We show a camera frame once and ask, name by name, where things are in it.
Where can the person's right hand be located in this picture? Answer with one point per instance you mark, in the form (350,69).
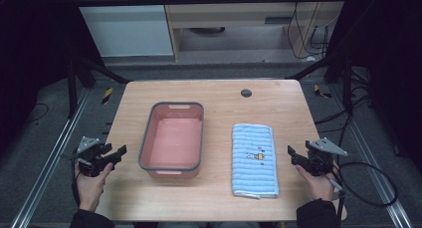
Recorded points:
(317,185)

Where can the aluminium floor rail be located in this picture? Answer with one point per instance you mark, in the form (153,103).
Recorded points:
(375,175)
(49,161)

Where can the white cabinet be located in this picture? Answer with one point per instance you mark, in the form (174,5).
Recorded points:
(126,32)

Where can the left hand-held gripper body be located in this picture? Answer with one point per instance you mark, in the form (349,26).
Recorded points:
(89,151)

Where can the blue striped towel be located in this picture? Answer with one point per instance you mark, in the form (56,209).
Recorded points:
(254,161)

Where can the yellow black tape strip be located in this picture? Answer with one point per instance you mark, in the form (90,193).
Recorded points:
(321,92)
(107,96)

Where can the black crossbar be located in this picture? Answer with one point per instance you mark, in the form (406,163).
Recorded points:
(199,1)

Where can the light wooden desk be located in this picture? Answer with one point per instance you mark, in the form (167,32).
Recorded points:
(232,15)

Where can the black metal stand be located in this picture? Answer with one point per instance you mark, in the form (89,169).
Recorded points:
(71,88)
(347,85)

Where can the person's left hand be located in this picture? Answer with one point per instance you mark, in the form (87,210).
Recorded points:
(90,188)

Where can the pink basin with grey rim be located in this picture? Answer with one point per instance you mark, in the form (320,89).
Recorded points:
(172,141)

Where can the black curtain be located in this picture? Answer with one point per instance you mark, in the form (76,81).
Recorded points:
(30,55)
(394,72)

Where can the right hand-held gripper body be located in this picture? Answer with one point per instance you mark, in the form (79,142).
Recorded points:
(321,155)

